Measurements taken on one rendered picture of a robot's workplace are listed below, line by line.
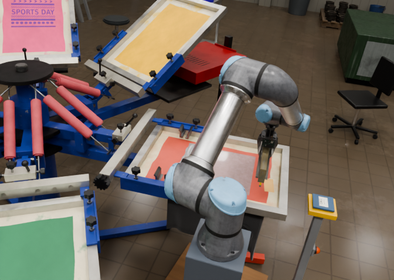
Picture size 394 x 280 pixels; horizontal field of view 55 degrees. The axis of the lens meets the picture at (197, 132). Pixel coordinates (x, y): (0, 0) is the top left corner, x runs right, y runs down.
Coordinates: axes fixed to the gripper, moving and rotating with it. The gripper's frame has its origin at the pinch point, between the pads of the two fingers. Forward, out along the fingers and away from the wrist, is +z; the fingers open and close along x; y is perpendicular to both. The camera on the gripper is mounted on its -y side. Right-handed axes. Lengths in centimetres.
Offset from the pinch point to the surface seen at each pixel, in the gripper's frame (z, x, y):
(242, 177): 13.8, -8.8, 4.0
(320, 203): 12.3, 29.6, 13.4
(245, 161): 13.7, -8.7, -10.7
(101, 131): 5, -87, 1
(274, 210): 10.4, 8.1, 27.7
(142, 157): 10, -61, 9
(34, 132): -3, -111, 25
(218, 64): -2, -44, -110
